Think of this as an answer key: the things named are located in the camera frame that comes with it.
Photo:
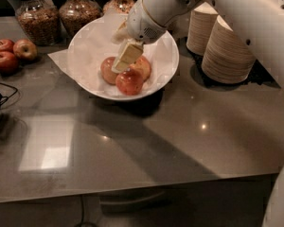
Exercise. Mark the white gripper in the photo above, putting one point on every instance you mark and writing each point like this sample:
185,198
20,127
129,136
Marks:
142,22

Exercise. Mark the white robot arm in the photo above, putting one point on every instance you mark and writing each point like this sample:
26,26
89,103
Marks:
259,24

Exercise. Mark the back right apple in bowl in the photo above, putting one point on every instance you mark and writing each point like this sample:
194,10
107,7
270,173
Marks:
143,66

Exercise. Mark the apple in bowl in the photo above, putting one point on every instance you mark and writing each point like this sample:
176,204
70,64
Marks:
106,70
143,66
129,82

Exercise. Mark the white bowl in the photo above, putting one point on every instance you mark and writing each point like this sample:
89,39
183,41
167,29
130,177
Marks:
85,66

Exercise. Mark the left apple in bowl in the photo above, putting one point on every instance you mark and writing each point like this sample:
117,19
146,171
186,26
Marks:
106,70

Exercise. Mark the front apple in bowl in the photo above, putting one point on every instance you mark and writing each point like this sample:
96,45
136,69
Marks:
129,82

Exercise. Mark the red apple back right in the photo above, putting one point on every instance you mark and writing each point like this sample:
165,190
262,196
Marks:
25,50

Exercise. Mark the red apple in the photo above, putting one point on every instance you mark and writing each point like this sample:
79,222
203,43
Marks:
6,45
9,64
25,50

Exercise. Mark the red apple front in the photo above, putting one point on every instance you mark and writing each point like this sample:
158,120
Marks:
9,64

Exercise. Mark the red apple back left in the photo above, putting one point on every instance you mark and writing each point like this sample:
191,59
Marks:
6,45

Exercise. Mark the white paper liner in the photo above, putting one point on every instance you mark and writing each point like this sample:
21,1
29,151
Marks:
91,44

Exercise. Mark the back stack of paper bowls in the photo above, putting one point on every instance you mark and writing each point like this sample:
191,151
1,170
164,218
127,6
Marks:
202,20

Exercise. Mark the glass jar with cereal leftmost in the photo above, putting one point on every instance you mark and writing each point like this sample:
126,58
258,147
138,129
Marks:
40,21

